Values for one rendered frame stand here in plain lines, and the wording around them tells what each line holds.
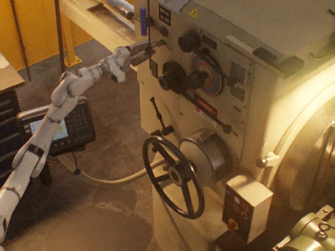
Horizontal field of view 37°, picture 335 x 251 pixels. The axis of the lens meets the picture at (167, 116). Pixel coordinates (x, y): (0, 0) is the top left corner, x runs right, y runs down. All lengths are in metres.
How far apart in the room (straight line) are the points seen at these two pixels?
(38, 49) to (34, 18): 0.31
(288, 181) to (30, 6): 2.96
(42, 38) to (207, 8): 2.89
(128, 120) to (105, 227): 1.06
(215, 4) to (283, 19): 0.25
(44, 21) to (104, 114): 0.96
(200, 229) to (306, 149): 0.98
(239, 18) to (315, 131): 0.52
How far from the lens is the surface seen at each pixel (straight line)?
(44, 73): 4.79
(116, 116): 4.23
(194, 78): 1.84
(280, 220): 2.82
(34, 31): 4.53
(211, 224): 2.77
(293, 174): 2.01
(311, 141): 1.97
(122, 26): 3.04
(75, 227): 3.53
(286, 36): 1.76
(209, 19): 1.85
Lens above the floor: 2.85
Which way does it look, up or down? 43 degrees down
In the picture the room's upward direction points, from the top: straight up
